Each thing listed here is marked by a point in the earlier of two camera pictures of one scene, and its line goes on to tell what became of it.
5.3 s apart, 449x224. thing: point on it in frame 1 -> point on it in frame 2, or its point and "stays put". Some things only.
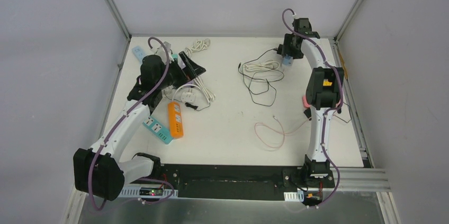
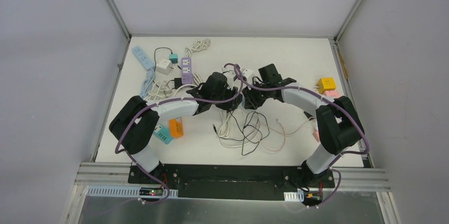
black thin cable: x=246 y=86 -> x=243 y=138
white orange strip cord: x=209 y=95 -> x=226 y=139
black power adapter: x=307 y=113 stays put
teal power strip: x=158 y=129 stays put
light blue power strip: x=138 y=52 stays put
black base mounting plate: x=256 y=182 stays put
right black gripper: x=288 y=37 -> x=250 y=102
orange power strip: x=176 y=129 stays put
